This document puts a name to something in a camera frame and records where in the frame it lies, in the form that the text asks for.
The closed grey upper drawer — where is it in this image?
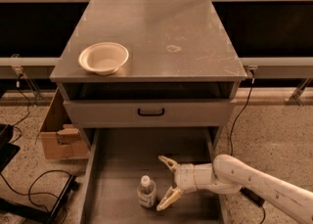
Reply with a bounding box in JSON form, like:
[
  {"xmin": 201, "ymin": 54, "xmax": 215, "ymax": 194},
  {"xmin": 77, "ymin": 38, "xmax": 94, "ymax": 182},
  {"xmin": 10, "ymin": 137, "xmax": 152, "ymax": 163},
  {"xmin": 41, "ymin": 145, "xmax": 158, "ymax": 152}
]
[{"xmin": 64, "ymin": 100, "xmax": 236, "ymax": 128}]

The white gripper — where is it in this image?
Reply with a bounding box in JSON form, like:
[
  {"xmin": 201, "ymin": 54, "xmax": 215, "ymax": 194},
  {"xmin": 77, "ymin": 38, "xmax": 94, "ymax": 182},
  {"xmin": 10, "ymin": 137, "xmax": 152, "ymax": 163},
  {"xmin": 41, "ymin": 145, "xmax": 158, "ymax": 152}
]
[{"xmin": 156, "ymin": 156, "xmax": 198, "ymax": 211}]

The white paper bowl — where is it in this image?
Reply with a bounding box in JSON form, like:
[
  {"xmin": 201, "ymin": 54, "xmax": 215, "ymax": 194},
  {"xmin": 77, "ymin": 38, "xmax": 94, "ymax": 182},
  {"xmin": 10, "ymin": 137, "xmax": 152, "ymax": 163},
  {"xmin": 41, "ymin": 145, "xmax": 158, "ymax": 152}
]
[{"xmin": 78, "ymin": 42, "xmax": 129, "ymax": 75}]

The clear plastic water bottle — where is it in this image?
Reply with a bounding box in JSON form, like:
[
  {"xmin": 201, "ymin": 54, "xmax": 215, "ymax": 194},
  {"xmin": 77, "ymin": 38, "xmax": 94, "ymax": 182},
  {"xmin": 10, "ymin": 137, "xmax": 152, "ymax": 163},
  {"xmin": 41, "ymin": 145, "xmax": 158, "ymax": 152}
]
[{"xmin": 137, "ymin": 175, "xmax": 157, "ymax": 208}]

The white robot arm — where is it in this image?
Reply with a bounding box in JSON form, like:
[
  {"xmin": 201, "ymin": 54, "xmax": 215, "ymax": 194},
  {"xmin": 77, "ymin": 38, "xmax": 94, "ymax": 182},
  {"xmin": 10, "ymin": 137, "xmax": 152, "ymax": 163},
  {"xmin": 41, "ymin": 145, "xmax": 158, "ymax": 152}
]
[{"xmin": 156, "ymin": 155, "xmax": 313, "ymax": 224}]

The black drawer handle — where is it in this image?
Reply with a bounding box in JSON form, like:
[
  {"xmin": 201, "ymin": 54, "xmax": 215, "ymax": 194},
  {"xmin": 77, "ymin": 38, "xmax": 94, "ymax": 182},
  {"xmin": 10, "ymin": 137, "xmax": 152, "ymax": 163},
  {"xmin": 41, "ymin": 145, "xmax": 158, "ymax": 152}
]
[{"xmin": 137, "ymin": 108, "xmax": 165, "ymax": 117}]

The brown cardboard box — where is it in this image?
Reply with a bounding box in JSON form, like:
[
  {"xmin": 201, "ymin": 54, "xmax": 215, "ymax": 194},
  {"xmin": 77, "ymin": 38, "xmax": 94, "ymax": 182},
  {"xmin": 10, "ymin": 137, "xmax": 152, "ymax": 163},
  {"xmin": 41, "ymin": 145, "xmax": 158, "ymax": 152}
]
[{"xmin": 39, "ymin": 90, "xmax": 89, "ymax": 159}]

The open grey bottom drawer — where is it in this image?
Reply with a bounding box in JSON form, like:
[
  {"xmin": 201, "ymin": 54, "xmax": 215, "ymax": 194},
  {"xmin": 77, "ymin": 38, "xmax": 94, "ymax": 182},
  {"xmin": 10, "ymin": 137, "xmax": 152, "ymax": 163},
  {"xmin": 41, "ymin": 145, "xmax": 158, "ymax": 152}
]
[{"xmin": 78, "ymin": 127, "xmax": 229, "ymax": 224}]

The grey drawer cabinet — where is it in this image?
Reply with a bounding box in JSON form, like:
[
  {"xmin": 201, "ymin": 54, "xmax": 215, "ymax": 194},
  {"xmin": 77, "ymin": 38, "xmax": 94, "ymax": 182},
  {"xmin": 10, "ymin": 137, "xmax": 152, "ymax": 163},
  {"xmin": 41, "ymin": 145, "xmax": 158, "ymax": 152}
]
[{"xmin": 51, "ymin": 0, "xmax": 246, "ymax": 143}]

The black power adapter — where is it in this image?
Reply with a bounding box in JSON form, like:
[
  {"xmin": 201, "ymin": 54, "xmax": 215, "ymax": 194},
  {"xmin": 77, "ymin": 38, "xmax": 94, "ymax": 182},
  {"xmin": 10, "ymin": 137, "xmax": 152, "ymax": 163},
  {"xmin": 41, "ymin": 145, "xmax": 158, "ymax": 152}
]
[{"xmin": 241, "ymin": 188, "xmax": 265, "ymax": 206}]

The black equipment left edge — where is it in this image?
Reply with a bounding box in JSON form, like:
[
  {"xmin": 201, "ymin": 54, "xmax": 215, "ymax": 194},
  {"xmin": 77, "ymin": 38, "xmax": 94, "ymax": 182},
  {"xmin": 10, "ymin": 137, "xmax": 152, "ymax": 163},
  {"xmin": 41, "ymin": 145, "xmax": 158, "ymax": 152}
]
[{"xmin": 0, "ymin": 124, "xmax": 20, "ymax": 172}]

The black metal stand base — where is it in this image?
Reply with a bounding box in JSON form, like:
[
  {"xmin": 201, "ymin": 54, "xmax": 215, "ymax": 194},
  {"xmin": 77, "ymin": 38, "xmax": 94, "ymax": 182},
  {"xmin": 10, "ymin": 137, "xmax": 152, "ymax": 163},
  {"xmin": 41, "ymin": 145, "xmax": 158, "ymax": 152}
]
[{"xmin": 0, "ymin": 172, "xmax": 78, "ymax": 224}]

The black power cable right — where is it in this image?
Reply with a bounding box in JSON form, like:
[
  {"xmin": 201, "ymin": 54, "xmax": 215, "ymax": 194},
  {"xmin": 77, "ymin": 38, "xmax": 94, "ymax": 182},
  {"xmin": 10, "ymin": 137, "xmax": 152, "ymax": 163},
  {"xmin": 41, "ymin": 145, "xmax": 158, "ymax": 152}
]
[{"xmin": 228, "ymin": 68, "xmax": 266, "ymax": 224}]

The black cable on floor left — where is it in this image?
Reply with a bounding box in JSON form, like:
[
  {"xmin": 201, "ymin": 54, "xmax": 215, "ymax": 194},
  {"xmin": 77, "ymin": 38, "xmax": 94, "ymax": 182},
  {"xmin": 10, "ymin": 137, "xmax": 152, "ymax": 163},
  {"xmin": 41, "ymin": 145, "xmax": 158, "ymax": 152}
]
[{"xmin": 0, "ymin": 169, "xmax": 74, "ymax": 224}]

